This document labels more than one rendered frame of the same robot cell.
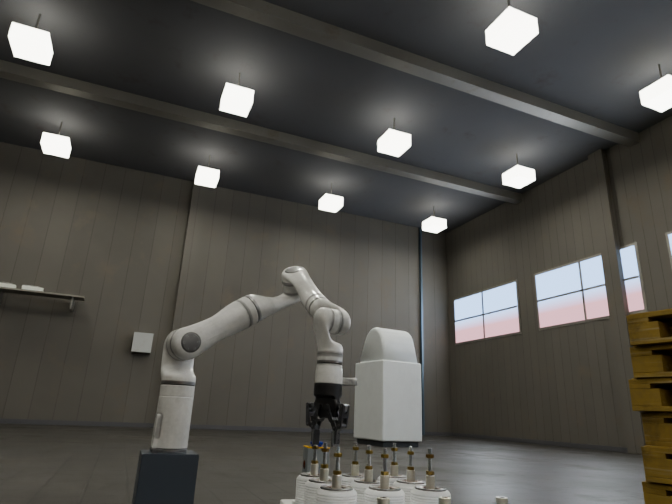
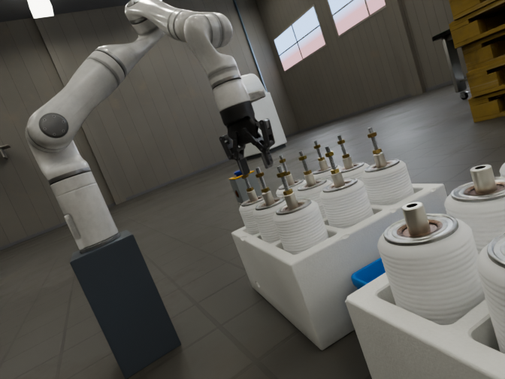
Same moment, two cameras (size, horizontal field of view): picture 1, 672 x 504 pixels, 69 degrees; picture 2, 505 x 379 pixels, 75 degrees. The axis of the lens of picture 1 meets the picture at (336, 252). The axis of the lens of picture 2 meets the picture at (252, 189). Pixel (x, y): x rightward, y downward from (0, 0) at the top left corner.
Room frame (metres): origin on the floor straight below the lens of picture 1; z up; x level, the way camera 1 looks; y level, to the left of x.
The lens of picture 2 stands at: (0.60, 0.08, 0.41)
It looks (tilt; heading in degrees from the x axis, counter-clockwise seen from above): 8 degrees down; 357
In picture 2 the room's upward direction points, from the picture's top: 21 degrees counter-clockwise
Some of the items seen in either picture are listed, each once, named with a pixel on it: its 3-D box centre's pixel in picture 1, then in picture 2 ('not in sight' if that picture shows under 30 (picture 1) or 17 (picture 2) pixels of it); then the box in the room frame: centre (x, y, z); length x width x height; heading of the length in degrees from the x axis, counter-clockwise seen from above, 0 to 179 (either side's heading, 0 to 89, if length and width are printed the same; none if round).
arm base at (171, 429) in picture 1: (173, 418); (86, 211); (1.41, 0.42, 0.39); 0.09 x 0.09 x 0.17; 22
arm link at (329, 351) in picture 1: (328, 335); (211, 51); (1.35, 0.01, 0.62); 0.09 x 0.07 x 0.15; 119
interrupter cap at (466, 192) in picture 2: not in sight; (486, 189); (0.97, -0.21, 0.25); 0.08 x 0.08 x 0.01
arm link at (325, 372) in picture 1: (333, 372); (235, 92); (1.37, -0.01, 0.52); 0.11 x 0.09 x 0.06; 137
